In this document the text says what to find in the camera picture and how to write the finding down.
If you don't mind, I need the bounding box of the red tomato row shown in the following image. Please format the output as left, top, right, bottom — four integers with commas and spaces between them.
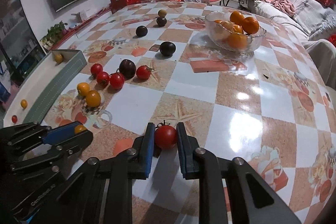
90, 63, 103, 78
96, 71, 110, 87
109, 72, 125, 90

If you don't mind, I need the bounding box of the orange mandarin top right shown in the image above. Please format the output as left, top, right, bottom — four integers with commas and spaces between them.
241, 16, 260, 35

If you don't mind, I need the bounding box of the dark purple tomato far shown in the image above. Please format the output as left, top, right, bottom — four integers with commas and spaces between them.
156, 16, 167, 27

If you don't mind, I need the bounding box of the dark purple tomato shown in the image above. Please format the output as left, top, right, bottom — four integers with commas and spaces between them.
156, 16, 167, 27
135, 26, 148, 38
118, 59, 137, 80
159, 41, 176, 57

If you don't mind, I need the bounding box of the orange tomato middle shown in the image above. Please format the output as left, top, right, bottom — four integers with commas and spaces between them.
85, 90, 101, 108

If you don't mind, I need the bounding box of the red tomato row middle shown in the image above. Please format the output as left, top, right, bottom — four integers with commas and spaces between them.
96, 71, 110, 87

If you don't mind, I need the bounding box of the red tomato row right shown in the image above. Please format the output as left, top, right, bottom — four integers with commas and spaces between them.
109, 72, 125, 90

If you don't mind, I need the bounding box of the orange mandarin top left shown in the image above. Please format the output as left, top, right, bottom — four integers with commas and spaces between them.
230, 11, 245, 26

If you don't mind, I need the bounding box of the olive tomato far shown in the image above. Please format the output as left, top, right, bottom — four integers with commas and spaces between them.
158, 9, 167, 18

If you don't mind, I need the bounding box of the tan round fruit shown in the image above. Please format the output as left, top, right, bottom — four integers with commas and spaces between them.
54, 53, 64, 64

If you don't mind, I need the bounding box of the red tomato row left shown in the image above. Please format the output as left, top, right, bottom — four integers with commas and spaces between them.
90, 63, 103, 78

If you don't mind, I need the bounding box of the red tomato beside purple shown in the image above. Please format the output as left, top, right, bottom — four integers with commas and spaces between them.
136, 65, 154, 81

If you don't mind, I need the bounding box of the dark purple tomato left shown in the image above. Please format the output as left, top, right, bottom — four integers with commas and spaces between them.
135, 26, 148, 38

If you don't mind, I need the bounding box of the pink blanket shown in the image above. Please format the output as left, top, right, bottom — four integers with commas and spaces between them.
270, 0, 295, 17

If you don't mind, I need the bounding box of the grey sofa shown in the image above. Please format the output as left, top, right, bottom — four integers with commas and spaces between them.
247, 0, 335, 89

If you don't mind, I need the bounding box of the red cherry tomato front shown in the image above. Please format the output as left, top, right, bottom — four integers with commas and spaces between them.
11, 115, 18, 123

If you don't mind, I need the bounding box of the orange mandarin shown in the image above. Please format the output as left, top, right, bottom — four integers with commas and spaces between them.
230, 11, 245, 26
227, 33, 248, 50
241, 16, 260, 35

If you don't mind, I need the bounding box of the orange mandarin front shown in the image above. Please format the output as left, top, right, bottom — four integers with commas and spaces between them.
227, 33, 248, 50

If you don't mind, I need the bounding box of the dark purple tomato near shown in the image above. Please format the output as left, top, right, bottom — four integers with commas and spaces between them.
118, 59, 137, 80

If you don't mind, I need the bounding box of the olive yellow tomato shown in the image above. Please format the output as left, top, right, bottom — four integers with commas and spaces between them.
74, 124, 87, 134

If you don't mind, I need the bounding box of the white rectangular tray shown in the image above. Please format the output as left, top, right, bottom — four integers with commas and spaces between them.
3, 50, 87, 127

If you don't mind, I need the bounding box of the blue white paper bag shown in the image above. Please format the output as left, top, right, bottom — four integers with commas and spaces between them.
0, 60, 11, 103

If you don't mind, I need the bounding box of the green potted plant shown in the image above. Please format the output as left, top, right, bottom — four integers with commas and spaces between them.
40, 21, 68, 51

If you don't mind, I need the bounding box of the dark purple tomato centre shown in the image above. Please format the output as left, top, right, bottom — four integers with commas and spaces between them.
159, 41, 176, 57

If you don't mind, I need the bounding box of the glass fruit bowl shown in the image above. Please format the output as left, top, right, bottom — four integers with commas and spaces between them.
205, 11, 266, 53

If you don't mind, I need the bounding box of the glass display cabinet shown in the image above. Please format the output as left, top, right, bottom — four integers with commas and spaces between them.
1, 0, 46, 85

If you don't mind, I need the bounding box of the red tomato with stem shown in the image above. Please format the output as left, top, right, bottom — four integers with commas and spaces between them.
154, 120, 178, 150

